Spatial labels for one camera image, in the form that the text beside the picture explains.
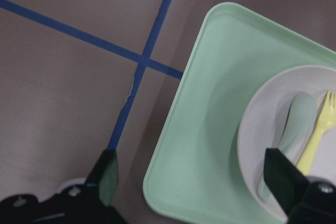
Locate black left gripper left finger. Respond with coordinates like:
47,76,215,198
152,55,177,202
85,150,119,207

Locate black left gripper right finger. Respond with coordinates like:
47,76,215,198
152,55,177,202
263,148,309,216

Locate pale green plastic spoon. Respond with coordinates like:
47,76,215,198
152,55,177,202
256,92,318,202

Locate white round plate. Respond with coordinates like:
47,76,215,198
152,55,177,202
237,65,335,223

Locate yellow plastic fork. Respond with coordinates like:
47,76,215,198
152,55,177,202
296,90,335,176

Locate light green plastic tray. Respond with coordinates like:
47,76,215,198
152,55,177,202
143,2,335,223

